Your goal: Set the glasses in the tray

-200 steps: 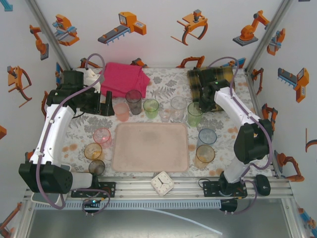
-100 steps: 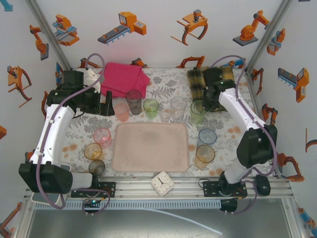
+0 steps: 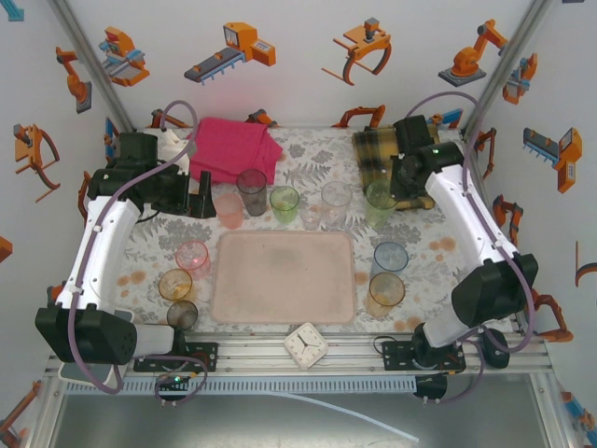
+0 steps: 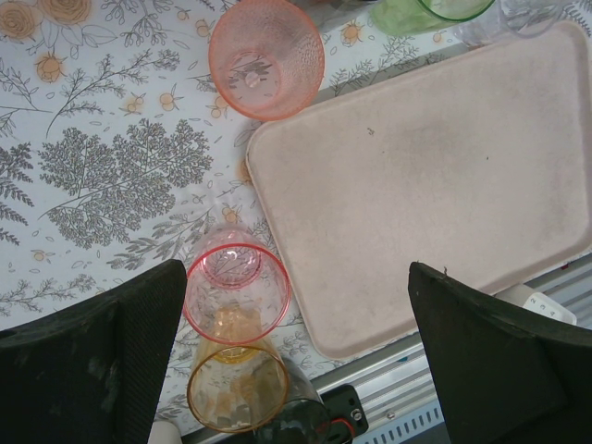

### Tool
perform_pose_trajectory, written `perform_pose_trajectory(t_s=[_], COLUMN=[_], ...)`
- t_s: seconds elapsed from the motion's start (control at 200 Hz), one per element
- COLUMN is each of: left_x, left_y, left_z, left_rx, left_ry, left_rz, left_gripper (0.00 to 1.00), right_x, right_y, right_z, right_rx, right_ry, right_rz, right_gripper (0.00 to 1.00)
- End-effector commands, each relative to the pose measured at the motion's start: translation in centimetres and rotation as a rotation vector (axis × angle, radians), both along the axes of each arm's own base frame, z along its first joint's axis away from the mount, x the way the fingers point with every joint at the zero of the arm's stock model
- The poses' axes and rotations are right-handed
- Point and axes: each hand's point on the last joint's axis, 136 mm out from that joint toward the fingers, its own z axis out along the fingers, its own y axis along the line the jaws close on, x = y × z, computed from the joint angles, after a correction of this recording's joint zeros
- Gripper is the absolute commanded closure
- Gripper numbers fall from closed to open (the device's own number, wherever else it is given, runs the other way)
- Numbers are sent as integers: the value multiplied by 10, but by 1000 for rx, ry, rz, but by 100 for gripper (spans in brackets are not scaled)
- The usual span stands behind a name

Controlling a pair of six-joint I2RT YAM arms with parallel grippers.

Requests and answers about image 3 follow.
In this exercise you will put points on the salmon orange plastic glass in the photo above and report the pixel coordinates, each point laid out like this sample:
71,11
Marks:
228,212

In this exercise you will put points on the short amber plastic glass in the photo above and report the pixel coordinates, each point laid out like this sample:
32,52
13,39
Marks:
175,284

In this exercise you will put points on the yellow black plaid cloth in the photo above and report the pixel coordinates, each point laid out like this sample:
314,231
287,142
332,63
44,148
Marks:
373,149

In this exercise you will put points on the short grey plastic glass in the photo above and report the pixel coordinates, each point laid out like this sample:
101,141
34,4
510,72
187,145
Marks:
182,315

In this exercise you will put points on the tall green plastic glass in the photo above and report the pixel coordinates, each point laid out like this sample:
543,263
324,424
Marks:
379,207

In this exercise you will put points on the aluminium table frame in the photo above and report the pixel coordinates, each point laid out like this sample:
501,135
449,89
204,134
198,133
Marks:
252,354

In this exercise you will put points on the short green plastic glass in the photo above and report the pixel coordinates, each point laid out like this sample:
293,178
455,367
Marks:
284,205

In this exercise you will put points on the tall grey plastic glass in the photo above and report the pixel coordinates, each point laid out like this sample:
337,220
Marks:
252,193

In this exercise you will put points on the small clear plastic glass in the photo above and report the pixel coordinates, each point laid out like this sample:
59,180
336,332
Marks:
311,218

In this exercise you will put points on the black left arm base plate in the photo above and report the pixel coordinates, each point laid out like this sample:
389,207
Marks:
205,354

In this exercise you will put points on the blue plastic glass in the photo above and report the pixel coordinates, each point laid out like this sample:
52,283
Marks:
391,256

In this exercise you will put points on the black computer mouse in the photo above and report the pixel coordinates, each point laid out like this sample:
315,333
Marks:
494,357

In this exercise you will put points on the black connector box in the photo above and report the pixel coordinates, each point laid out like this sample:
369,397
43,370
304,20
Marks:
431,387

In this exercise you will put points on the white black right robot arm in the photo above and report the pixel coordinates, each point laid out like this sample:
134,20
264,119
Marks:
462,219

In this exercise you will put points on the pink plastic tray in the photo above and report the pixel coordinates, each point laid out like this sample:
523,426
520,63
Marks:
280,280

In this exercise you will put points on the folded magenta cloth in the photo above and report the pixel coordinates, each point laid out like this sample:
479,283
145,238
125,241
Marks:
233,144

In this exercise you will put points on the circuit board with green light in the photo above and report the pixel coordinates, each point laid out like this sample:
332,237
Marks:
175,380

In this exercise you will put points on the aluminium corner post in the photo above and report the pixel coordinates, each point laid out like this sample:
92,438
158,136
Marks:
509,60
89,60

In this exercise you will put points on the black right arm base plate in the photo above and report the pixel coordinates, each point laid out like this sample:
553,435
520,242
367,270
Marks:
396,357

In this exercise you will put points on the pink plastic glass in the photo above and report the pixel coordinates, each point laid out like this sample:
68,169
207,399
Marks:
192,259

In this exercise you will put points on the white square clock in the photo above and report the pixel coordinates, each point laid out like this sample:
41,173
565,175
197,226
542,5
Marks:
305,346

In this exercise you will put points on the floral patterned tablecloth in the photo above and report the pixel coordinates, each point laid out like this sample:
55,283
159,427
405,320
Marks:
317,154

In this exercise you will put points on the tall amber plastic glass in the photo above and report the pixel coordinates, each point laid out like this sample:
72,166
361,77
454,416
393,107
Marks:
386,291

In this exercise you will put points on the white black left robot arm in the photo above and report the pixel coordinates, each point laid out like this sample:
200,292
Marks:
100,247

